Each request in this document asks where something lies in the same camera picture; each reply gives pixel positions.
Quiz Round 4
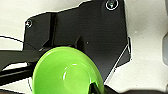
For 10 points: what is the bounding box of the thin black cable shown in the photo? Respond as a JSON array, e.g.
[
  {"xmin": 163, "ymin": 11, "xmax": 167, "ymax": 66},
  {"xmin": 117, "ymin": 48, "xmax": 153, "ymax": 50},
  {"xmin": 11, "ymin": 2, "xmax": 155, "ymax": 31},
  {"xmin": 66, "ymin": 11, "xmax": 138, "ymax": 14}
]
[{"xmin": 0, "ymin": 34, "xmax": 26, "ymax": 44}]

